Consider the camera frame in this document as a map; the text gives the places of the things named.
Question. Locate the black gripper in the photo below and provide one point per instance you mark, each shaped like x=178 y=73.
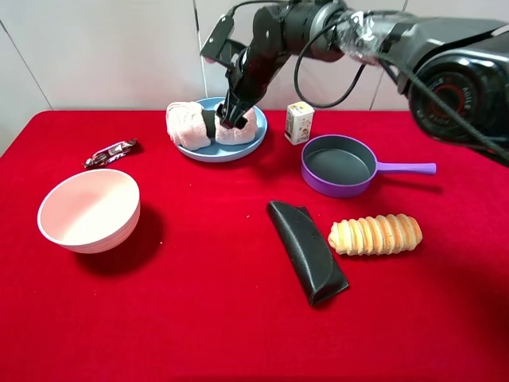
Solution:
x=248 y=83

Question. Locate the pink towel black band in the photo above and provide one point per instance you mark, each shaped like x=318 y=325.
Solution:
x=193 y=127

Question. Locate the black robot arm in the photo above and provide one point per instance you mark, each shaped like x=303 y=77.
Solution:
x=452 y=71

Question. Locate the light blue round plate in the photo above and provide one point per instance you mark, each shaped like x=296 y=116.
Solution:
x=216 y=152

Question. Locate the small white yellow carton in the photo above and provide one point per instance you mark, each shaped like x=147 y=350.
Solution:
x=299 y=119

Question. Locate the purple toy frying pan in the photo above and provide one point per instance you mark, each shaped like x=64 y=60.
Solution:
x=340 y=166

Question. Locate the brown candy bar wrapper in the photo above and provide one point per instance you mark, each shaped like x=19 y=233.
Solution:
x=110 y=154

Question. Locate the black glasses case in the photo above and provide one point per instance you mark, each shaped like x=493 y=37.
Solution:
x=318 y=272

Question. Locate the pink ribbed bowl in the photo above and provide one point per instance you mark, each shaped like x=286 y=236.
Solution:
x=91 y=212

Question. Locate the striped bread roll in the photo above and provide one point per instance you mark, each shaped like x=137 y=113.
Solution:
x=381 y=235

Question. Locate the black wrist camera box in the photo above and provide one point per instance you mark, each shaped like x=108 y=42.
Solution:
x=219 y=47

